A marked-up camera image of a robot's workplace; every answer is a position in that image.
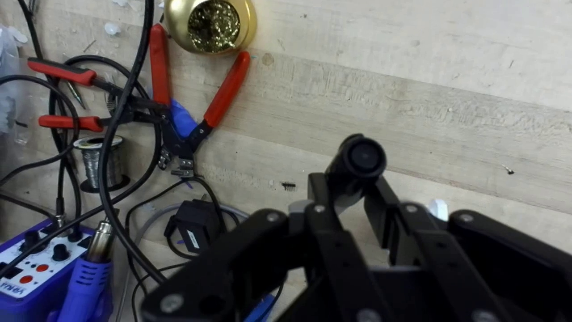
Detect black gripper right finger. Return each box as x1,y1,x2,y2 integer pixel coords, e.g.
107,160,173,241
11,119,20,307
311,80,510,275
363,176,572,322

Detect blue soldering station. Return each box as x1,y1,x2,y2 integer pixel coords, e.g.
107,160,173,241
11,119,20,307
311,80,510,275
0,216,97,322

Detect small black adapter box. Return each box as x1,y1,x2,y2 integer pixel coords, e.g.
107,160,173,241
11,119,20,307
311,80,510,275
163,198,227,259

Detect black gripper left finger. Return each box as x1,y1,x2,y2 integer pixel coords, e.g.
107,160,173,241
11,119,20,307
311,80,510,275
141,171,383,322

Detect black grey Sharpie marker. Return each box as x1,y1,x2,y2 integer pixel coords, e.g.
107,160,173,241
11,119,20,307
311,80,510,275
324,132,390,210

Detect red handled wire stripper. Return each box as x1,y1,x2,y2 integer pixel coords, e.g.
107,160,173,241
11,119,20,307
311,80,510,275
147,22,252,178

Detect gold dome tip cleaner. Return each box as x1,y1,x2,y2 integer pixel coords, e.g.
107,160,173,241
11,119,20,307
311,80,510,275
163,0,259,56

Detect thick black cable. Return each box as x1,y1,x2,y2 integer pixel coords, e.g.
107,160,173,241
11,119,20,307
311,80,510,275
97,0,170,285

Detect red handled side cutters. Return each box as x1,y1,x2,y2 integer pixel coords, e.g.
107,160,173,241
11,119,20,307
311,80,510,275
25,55,157,133

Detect clear plastic bag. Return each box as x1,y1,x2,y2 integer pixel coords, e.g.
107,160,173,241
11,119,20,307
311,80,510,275
0,24,30,146

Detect solder wire spool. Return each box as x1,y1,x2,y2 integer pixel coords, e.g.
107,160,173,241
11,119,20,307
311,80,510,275
73,133,132,194

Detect blue hot air handle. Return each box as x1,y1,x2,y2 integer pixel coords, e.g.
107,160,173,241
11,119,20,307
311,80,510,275
55,217,116,322

